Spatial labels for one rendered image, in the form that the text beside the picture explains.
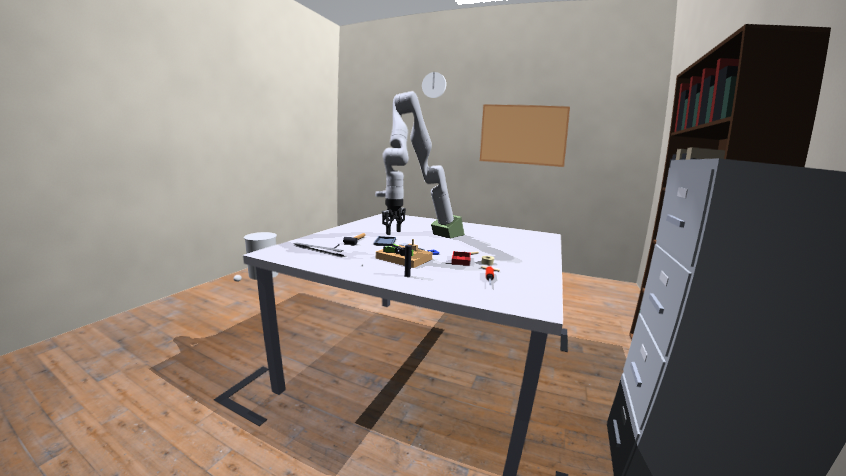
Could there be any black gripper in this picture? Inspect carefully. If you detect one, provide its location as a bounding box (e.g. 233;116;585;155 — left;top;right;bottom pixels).
382;198;406;235

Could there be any black mallet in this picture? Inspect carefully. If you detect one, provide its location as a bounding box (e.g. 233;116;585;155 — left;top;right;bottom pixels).
343;233;366;245

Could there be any red open tray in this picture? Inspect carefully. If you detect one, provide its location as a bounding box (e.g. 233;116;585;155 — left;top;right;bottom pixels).
451;251;471;266

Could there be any grey flat bar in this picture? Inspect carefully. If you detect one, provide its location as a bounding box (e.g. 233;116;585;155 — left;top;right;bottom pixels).
293;242;344;257

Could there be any black cylinder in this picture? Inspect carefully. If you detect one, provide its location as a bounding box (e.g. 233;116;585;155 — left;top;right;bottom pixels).
404;245;412;277

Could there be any brown wooden bench board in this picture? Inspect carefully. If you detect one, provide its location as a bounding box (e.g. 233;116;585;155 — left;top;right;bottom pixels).
375;249;433;268

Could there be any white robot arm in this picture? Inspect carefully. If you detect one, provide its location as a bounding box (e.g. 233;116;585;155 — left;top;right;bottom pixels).
375;91;454;225

